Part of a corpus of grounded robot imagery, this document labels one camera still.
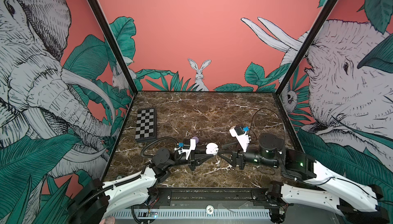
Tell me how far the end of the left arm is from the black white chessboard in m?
0.42

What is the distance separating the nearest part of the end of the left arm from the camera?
1.93 feet

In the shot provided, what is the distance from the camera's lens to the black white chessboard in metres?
0.94
